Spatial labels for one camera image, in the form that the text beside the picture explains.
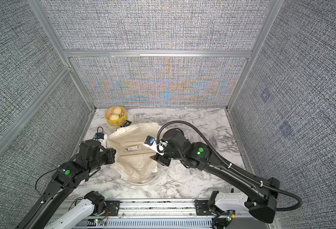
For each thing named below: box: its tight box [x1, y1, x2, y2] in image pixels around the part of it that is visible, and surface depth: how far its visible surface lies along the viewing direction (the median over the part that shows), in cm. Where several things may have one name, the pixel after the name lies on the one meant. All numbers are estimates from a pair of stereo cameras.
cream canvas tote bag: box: [106, 122, 160, 186], surface depth 79 cm
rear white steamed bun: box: [112, 106, 123, 115], surface depth 113 cm
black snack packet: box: [123, 120, 132, 128], surface depth 110 cm
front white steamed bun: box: [108, 113, 120, 121], surface depth 108 cm
